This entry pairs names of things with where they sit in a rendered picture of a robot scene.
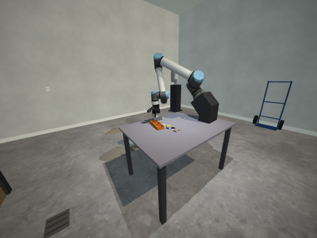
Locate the orange three-compartment bin rack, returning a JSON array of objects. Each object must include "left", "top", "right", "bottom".
[{"left": 150, "top": 120, "right": 164, "bottom": 130}]

